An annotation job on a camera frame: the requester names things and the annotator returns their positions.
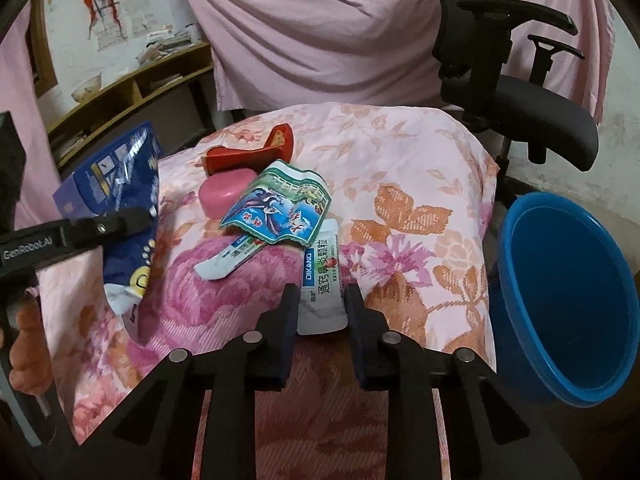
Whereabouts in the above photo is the pink soap bar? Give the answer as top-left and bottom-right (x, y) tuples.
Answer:
(198, 168), (257, 220)

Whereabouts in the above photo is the wooden shelf desk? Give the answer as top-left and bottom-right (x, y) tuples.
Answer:
(48, 42), (214, 171)

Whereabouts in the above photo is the blue cardboard box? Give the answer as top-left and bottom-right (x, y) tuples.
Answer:
(53, 122), (162, 314)

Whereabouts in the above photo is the pink door curtain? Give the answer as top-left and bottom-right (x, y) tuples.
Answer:
(0, 4), (64, 231)

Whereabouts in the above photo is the stack of papers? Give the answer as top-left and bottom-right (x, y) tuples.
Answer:
(137, 24), (202, 66)

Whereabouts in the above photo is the white medicine sachet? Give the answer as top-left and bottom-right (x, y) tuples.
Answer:
(297, 219), (348, 336)

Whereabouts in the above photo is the person's left hand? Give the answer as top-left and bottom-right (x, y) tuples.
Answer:
(9, 292), (53, 396)

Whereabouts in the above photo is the pink hanging sheet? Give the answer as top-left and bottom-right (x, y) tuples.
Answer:
(188, 0), (615, 118)

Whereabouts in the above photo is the floral pink blanket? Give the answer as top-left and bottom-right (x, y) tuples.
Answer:
(39, 103), (498, 443)

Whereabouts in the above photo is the blue plastic bucket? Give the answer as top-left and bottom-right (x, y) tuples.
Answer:
(489, 192), (639, 408)

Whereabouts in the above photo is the black office chair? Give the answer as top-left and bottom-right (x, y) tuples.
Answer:
(425, 0), (600, 174)

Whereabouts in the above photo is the ceramic bowl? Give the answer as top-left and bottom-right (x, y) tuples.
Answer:
(70, 73), (102, 104)

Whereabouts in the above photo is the red cigarette pack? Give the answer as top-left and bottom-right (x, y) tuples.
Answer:
(202, 124), (294, 176)

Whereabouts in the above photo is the blue green snack wrapper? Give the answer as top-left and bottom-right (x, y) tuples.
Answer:
(220, 160), (332, 247)

